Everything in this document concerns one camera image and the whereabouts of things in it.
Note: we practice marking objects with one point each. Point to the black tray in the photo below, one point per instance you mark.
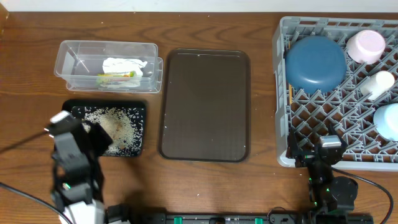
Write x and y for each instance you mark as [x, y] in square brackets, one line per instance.
[69, 104]

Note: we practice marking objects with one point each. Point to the clear plastic bin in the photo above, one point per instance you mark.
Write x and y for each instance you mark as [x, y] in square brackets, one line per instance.
[86, 57]

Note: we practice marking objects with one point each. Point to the large blue plate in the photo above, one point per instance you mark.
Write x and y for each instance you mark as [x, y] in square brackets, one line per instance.
[315, 63]

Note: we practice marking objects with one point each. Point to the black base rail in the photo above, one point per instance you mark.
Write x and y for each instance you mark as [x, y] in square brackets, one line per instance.
[248, 218]

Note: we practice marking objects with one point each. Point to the pile of rice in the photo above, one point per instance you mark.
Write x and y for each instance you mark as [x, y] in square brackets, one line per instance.
[124, 125]

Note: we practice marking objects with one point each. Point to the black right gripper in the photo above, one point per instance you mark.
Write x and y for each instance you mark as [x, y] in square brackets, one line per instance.
[308, 157]

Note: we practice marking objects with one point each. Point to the wooden chopstick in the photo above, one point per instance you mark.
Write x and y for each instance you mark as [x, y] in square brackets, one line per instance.
[290, 94]

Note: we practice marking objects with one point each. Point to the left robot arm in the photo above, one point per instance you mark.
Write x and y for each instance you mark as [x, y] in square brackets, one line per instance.
[81, 204]

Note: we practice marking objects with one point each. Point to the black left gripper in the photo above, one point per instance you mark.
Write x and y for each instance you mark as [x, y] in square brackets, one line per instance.
[99, 139]

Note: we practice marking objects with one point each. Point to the dark brown serving tray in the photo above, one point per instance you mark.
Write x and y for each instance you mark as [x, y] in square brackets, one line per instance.
[206, 106]

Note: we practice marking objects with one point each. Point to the white napkin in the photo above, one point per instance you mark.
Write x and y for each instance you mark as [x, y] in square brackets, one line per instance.
[115, 65]

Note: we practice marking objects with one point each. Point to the cream white cup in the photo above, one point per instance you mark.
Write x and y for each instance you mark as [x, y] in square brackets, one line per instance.
[378, 84]

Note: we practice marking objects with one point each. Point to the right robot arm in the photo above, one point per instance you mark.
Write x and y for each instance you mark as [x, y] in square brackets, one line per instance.
[332, 191]

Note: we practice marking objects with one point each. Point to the green wrapper scrap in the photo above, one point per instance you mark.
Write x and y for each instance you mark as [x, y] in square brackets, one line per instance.
[116, 75]

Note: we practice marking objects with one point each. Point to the light blue bowl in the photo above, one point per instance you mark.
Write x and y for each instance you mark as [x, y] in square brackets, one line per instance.
[385, 119]

